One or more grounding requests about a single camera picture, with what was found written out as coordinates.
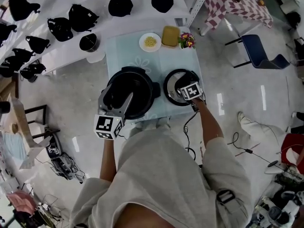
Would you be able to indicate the black silver pressure cooker lid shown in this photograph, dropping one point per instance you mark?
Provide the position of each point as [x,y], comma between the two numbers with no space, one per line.
[172,84]

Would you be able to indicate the small round wooden bowl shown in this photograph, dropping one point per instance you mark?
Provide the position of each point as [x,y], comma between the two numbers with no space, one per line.
[14,127]

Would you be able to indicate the black pressure cooker pot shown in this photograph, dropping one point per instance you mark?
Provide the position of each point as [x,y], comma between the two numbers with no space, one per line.
[142,110]

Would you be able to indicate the black inner pot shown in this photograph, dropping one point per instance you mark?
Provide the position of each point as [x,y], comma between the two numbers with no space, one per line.
[89,43]

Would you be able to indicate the dark blue chair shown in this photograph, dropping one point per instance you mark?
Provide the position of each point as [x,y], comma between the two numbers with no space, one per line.
[254,49]

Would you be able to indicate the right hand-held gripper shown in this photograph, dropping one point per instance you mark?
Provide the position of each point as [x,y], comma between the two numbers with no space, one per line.
[191,91]

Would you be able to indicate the pink chair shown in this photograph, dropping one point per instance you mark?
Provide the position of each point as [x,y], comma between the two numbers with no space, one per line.
[21,202]

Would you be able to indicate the person's left forearm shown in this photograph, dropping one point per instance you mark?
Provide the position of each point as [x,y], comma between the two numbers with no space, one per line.
[109,160]

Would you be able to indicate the wooden table with black legs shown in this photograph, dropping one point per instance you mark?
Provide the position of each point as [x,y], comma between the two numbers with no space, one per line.
[21,120]

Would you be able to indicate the table with pale blue cloth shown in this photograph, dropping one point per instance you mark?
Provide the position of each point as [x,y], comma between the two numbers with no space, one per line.
[123,53]

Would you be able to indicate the person's beige shirt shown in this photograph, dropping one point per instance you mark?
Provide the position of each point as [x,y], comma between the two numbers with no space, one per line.
[161,170]

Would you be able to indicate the white plate with yellow food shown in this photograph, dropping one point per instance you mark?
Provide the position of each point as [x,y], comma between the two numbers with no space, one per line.
[150,42]

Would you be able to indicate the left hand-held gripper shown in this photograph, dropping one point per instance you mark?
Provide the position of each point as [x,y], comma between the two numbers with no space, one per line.
[104,125]

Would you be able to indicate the person's pale trousers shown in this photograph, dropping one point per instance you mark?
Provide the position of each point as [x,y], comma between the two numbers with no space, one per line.
[152,123]

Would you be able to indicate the black cylindrical pot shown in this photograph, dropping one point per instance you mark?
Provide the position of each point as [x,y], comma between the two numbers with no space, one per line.
[4,107]

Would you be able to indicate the table with red checked cloth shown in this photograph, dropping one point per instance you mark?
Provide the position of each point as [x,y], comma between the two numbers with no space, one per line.
[228,6]

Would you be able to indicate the yellow rectangular container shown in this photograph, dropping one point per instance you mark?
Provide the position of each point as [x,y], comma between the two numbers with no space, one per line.
[170,35]

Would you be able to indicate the person's right forearm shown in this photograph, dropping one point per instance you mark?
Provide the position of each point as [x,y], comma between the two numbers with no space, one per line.
[209,125]

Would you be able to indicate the pale blue checked cloth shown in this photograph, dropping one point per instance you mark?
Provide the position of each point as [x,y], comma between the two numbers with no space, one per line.
[12,146]

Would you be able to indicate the small pot of flowers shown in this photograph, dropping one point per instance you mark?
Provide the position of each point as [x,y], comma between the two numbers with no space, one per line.
[187,40]

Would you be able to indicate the pile of bags and gear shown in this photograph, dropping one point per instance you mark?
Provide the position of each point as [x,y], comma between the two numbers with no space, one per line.
[278,212]

